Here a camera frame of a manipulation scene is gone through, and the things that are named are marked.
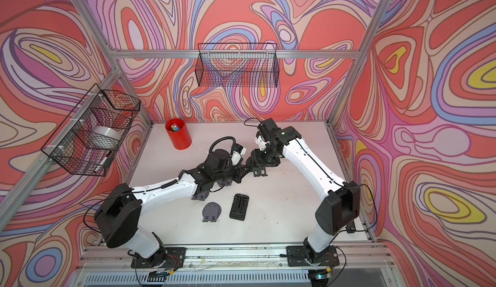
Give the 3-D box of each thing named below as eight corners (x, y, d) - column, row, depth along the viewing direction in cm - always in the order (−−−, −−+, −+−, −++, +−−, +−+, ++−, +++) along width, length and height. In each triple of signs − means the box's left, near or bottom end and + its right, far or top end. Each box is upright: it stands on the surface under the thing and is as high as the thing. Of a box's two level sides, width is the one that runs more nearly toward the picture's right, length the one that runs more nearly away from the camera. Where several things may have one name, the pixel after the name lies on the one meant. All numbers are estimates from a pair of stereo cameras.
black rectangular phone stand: (228, 217, 85) (228, 216, 83) (234, 194, 91) (234, 192, 90) (244, 221, 84) (244, 219, 82) (249, 197, 91) (249, 195, 89)
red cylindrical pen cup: (170, 149, 109) (162, 133, 98) (175, 135, 116) (167, 118, 105) (189, 149, 109) (183, 133, 98) (193, 135, 116) (187, 118, 105)
